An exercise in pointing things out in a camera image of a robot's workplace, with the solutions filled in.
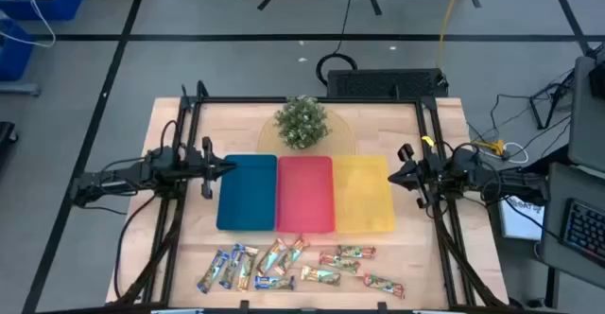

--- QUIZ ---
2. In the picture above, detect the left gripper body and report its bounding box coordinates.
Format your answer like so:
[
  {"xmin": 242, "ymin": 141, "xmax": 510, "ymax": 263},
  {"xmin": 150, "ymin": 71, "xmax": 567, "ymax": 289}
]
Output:
[{"xmin": 181, "ymin": 136, "xmax": 214, "ymax": 200}]

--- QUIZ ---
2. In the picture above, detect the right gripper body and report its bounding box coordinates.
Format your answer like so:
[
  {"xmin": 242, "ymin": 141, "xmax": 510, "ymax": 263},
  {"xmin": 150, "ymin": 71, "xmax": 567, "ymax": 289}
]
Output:
[{"xmin": 398, "ymin": 143, "xmax": 450, "ymax": 209}]

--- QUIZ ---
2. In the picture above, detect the blue-ended granola bar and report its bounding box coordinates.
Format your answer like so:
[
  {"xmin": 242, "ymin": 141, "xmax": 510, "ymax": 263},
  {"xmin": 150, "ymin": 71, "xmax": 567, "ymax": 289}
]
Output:
[
  {"xmin": 218, "ymin": 243, "xmax": 246, "ymax": 290},
  {"xmin": 197, "ymin": 249, "xmax": 231, "ymax": 295},
  {"xmin": 253, "ymin": 274, "xmax": 297, "ymax": 291}
]

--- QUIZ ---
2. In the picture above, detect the orange-ended granola bar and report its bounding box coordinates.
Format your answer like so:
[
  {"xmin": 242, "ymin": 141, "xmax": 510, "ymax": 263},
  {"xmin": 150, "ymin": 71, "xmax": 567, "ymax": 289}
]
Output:
[
  {"xmin": 235, "ymin": 246, "xmax": 260, "ymax": 292},
  {"xmin": 256, "ymin": 237, "xmax": 288, "ymax": 277},
  {"xmin": 300, "ymin": 264, "xmax": 342, "ymax": 288},
  {"xmin": 273, "ymin": 235, "xmax": 311, "ymax": 277}
]

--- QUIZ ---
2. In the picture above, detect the blue plastic bin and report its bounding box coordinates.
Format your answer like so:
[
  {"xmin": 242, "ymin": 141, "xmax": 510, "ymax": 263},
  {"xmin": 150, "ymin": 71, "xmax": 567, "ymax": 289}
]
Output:
[{"xmin": 216, "ymin": 153, "xmax": 279, "ymax": 233}]

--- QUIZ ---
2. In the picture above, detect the yellow plastic bin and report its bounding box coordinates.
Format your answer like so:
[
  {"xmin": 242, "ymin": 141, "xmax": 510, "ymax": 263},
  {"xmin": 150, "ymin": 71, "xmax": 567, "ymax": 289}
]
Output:
[{"xmin": 332, "ymin": 155, "xmax": 397, "ymax": 234}]

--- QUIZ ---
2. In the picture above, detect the yellow power plug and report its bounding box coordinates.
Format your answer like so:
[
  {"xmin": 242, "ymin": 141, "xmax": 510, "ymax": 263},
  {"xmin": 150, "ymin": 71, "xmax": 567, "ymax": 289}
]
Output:
[{"xmin": 472, "ymin": 139, "xmax": 507, "ymax": 157}]

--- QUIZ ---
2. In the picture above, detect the round woven straw placemat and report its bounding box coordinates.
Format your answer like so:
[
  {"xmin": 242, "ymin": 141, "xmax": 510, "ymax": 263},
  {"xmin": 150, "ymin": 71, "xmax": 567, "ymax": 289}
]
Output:
[{"xmin": 256, "ymin": 108, "xmax": 359, "ymax": 158}]

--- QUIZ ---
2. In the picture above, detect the pink-red plastic bin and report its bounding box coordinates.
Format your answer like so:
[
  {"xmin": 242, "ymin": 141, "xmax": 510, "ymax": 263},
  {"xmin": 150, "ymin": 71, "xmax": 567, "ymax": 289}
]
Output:
[{"xmin": 275, "ymin": 155, "xmax": 337, "ymax": 235}]

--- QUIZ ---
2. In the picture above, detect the black perforated computer case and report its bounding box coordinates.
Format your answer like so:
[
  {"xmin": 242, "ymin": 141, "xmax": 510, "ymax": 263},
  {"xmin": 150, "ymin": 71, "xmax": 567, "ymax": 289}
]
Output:
[{"xmin": 326, "ymin": 67, "xmax": 449, "ymax": 98}]

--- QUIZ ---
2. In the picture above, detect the small green potted plant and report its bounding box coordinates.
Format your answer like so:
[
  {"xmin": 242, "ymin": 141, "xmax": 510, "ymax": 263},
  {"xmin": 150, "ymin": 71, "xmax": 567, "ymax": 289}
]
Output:
[{"xmin": 273, "ymin": 95, "xmax": 331, "ymax": 150}]

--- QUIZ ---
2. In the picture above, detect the white printed booklet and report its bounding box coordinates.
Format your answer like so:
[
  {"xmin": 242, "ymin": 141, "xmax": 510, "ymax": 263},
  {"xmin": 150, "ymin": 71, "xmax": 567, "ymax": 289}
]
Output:
[{"xmin": 498, "ymin": 195, "xmax": 545, "ymax": 242}]

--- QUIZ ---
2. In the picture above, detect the black tripod stand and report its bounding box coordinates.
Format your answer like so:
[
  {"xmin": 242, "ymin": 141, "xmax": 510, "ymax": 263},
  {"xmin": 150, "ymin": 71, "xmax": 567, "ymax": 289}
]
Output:
[{"xmin": 528, "ymin": 67, "xmax": 576, "ymax": 131}]

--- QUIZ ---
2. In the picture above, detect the grey desk with keyboard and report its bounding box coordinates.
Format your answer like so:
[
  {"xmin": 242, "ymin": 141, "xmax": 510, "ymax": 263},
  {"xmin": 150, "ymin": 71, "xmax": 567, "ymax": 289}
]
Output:
[{"xmin": 541, "ymin": 162, "xmax": 605, "ymax": 277}]

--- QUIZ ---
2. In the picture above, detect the grey desk top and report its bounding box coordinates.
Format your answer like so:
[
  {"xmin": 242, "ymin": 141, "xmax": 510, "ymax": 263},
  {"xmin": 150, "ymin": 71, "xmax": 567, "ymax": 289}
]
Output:
[{"xmin": 566, "ymin": 56, "xmax": 605, "ymax": 173}]

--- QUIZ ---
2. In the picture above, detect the black backlit keyboard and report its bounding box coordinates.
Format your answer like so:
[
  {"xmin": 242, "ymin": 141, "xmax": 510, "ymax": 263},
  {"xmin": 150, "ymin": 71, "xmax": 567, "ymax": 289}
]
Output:
[{"xmin": 561, "ymin": 199, "xmax": 605, "ymax": 266}]

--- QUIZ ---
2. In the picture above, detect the grey metal floor bar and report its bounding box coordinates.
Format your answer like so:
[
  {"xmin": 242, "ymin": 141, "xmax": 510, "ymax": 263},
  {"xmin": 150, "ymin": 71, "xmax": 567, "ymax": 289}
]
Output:
[{"xmin": 0, "ymin": 82, "xmax": 42, "ymax": 97}]

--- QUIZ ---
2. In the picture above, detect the black device on desk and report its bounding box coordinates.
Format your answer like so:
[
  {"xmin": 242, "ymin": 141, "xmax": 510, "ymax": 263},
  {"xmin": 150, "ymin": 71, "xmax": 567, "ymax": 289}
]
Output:
[{"xmin": 588, "ymin": 44, "xmax": 605, "ymax": 100}]

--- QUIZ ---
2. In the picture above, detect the white looped cable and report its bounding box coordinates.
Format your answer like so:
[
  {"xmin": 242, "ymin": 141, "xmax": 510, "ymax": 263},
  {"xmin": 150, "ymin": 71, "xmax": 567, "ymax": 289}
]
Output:
[{"xmin": 503, "ymin": 142, "xmax": 530, "ymax": 165}]

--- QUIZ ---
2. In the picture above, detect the black aluminium table frame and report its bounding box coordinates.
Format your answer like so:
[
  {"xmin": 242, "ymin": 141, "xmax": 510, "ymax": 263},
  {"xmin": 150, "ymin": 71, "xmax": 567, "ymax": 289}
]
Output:
[{"xmin": 106, "ymin": 79, "xmax": 510, "ymax": 314}]

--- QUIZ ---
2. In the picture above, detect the black left arm base cable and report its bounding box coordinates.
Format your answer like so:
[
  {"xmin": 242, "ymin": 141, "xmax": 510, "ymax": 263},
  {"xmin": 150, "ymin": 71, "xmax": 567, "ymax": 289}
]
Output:
[{"xmin": 112, "ymin": 194, "xmax": 158, "ymax": 301}]

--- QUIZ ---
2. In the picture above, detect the black coiled cable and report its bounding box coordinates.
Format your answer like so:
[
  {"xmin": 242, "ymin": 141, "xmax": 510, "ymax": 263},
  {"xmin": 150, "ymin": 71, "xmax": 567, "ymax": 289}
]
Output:
[{"xmin": 315, "ymin": 0, "xmax": 359, "ymax": 87}]

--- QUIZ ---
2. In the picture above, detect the yellow cable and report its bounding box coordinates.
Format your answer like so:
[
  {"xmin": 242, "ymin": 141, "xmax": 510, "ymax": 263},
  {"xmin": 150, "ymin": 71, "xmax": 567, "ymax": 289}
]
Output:
[{"xmin": 435, "ymin": 0, "xmax": 467, "ymax": 69}]

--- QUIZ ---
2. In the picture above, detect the thin white cable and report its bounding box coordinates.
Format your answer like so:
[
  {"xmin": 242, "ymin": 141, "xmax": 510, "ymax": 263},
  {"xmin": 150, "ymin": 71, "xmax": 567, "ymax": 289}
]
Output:
[{"xmin": 0, "ymin": 0, "xmax": 57, "ymax": 48}]

